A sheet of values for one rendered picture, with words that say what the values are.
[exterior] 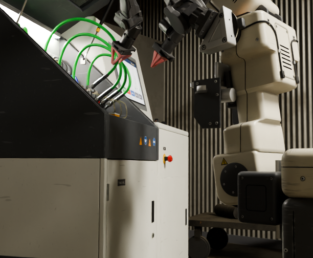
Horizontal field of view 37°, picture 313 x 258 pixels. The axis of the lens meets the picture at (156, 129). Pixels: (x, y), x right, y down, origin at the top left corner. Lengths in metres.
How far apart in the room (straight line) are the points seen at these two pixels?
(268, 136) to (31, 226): 0.90
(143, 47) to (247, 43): 3.70
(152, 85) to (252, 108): 3.70
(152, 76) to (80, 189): 3.58
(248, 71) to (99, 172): 0.62
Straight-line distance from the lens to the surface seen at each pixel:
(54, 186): 1.72
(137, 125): 1.98
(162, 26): 2.11
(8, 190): 1.82
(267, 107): 1.50
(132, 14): 1.88
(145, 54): 5.11
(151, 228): 2.20
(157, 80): 5.22
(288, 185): 1.21
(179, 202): 2.73
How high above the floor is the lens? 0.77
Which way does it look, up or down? 4 degrees up
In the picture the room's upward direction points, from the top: straight up
